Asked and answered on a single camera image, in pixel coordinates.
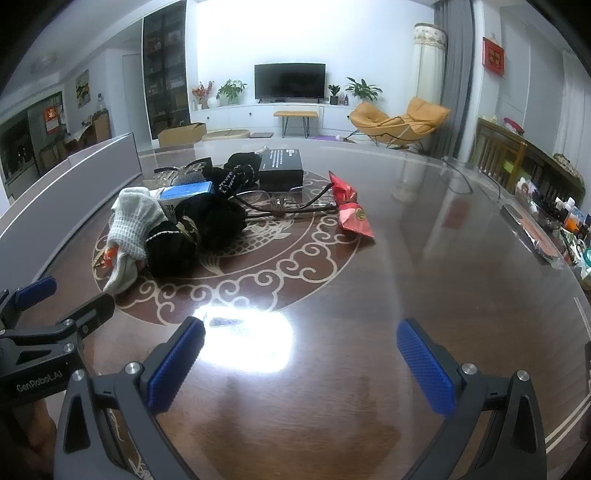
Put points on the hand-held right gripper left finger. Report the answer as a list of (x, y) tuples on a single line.
[(175, 364)]

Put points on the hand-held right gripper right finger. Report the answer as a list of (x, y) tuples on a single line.
[(425, 369)]

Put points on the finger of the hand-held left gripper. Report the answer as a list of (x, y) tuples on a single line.
[(94, 311), (37, 291)]

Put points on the small red packet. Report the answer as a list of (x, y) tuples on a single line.
[(111, 256)]

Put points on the white knit glove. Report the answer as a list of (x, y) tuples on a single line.
[(134, 221)]

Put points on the black cloth with gold trim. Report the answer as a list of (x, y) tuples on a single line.
[(217, 221)]

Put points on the blue and white carton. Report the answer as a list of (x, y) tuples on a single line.
[(189, 190)]

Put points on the person's left hand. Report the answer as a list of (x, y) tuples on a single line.
[(39, 424)]

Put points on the dark glass sliding door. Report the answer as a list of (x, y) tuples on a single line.
[(18, 147)]

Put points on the red snack packet gold emblem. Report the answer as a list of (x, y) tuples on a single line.
[(355, 219)]

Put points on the wooden dining furniture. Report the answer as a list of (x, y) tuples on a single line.
[(87, 134)]

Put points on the red window poster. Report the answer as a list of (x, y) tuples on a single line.
[(51, 120)]

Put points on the brown cardboard box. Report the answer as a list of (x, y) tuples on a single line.
[(182, 134)]

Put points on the clear plastic bottle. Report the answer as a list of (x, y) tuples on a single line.
[(98, 104)]

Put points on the group of small bottles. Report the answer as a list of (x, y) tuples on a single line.
[(570, 221)]

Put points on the black velvet cloth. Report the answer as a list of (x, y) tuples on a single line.
[(244, 160)]

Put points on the black box with white print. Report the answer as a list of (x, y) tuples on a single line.
[(281, 170)]

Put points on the round beige floor cushion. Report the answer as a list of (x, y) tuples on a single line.
[(228, 134)]

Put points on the round ceiling light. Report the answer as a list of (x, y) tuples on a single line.
[(44, 62)]

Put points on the wooden chair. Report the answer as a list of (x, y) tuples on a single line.
[(501, 152)]

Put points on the white round vase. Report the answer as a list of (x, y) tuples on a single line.
[(212, 102)]

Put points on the white television cabinet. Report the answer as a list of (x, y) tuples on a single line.
[(240, 115)]

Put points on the red flower bouquet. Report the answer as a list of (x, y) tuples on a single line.
[(202, 90)]

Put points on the dark glass display cabinet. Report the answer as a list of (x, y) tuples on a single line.
[(166, 69)]

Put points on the purple floor mat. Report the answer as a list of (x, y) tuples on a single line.
[(324, 137)]

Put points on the orange lounge chair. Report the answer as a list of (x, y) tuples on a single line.
[(371, 120), (425, 113)]

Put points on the leafy green potted plant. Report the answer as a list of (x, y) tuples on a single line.
[(232, 91)]

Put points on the wooden bench with metal legs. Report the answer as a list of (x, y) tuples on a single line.
[(295, 113)]

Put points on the large potted plant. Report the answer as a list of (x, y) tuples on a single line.
[(364, 88)]

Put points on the small potted plant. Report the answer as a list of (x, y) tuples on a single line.
[(334, 94)]

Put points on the covered standing air conditioner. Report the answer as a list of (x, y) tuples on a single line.
[(429, 69)]

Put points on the black television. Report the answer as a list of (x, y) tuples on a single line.
[(290, 82)]

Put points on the grey curtain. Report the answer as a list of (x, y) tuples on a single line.
[(457, 69)]

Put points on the framed wall painting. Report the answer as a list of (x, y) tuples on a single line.
[(82, 87)]

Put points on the red wall hanging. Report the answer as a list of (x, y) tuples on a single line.
[(493, 55)]

